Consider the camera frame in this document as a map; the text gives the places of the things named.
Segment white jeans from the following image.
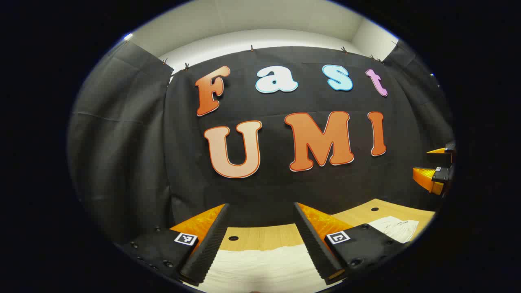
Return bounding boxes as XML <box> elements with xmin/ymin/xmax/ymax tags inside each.
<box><xmin>201</xmin><ymin>216</ymin><xmax>420</xmax><ymax>293</ymax></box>

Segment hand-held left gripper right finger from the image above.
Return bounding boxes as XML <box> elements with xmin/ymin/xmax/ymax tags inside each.
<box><xmin>294</xmin><ymin>202</ymin><xmax>407</xmax><ymax>285</ymax></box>

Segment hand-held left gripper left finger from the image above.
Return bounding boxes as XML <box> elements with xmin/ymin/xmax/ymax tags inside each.
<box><xmin>118</xmin><ymin>203</ymin><xmax>230</xmax><ymax>286</ymax></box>

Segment black backdrop cloth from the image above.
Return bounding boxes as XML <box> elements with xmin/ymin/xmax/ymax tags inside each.
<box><xmin>67</xmin><ymin>39</ymin><xmax>455</xmax><ymax>247</ymax></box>

